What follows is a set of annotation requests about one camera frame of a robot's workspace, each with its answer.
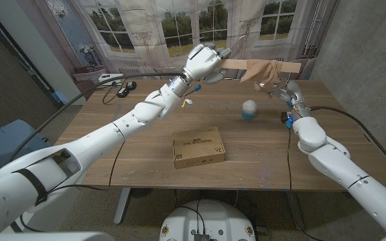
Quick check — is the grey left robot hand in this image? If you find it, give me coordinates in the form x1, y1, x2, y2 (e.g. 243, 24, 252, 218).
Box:
182, 42, 233, 84

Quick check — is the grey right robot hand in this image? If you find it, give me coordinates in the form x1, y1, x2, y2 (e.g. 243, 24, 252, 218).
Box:
255, 79, 306, 116

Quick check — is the wooden hanger with metal clips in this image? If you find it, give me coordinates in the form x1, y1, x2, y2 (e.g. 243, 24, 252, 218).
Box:
212, 35, 302, 81

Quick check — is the tan elastic arm wrap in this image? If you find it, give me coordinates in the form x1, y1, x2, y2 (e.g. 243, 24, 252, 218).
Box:
239, 58, 283, 90

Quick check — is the flat cardboard box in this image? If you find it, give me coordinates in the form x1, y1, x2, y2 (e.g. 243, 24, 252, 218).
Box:
172, 126, 227, 169

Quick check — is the white baseball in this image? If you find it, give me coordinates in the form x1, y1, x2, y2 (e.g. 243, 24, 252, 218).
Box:
241, 99, 258, 114

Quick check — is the printed window backdrop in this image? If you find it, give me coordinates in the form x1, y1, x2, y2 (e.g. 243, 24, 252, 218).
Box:
44, 0, 340, 81

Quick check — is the white power strip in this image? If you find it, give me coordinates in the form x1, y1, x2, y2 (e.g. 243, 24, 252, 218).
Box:
98, 73, 126, 86

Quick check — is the grey table leg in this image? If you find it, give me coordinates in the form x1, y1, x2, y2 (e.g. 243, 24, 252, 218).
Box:
285, 191, 305, 232
113, 187, 131, 225

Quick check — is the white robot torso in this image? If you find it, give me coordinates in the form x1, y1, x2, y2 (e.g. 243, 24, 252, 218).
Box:
159, 199, 257, 241

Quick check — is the blue plastic bin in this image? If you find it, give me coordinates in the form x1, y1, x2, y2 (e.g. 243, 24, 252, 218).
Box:
0, 119, 48, 175

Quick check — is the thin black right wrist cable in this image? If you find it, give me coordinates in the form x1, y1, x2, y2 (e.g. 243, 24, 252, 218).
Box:
286, 127, 318, 241

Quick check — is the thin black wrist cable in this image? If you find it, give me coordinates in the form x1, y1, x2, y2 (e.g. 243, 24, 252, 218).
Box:
286, 127, 318, 241
20, 140, 127, 232

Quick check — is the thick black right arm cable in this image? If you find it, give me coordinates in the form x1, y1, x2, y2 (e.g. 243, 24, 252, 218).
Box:
308, 106, 386, 178

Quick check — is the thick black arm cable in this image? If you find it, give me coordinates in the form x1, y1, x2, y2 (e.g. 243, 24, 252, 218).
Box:
308, 106, 386, 178
8, 72, 184, 163

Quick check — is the black power cord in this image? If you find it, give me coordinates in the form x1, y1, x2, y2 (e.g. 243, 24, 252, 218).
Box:
101, 85, 120, 105

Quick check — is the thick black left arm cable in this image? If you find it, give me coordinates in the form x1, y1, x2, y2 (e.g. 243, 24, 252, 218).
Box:
8, 72, 184, 163

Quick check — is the thin black left wrist cable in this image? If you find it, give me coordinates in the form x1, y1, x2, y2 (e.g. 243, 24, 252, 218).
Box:
20, 140, 127, 232

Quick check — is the black torso cable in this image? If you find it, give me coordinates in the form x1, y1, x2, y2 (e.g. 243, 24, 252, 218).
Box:
178, 199, 207, 236

